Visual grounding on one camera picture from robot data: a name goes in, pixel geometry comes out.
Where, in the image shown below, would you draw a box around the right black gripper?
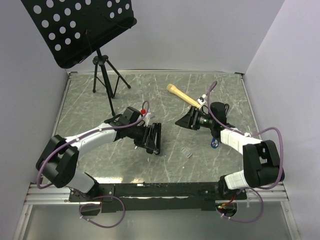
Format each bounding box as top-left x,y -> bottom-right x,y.
174,106 -> 215,131

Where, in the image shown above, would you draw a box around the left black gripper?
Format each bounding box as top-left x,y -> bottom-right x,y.
127,123 -> 157,151

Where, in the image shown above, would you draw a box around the black stapler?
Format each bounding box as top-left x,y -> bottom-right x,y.
150,123 -> 162,155

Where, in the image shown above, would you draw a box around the grey staple strip block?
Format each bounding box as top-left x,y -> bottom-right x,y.
180,147 -> 192,159

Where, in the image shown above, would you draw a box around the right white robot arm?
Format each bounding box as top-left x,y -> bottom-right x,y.
175,102 -> 285,199

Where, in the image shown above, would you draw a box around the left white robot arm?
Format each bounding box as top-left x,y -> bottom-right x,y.
35,106 -> 162,201

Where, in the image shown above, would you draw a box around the beige toy microphone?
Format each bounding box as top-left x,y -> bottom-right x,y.
166,84 -> 201,109

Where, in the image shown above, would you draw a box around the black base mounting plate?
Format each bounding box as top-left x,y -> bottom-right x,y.
69,181 -> 247,213

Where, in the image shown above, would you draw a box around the black perforated music stand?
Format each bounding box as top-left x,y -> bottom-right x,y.
22,0 -> 137,101

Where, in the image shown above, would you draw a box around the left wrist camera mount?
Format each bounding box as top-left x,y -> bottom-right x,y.
140,109 -> 155,126

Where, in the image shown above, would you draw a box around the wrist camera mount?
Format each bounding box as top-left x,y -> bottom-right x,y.
197,94 -> 207,109
140,109 -> 155,126

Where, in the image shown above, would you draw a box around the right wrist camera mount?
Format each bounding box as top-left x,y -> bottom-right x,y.
197,94 -> 207,109

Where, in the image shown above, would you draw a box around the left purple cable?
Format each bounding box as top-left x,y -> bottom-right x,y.
36,100 -> 151,190

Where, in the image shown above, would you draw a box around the aluminium table frame rail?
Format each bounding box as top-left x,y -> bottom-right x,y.
12,72 -> 73,240

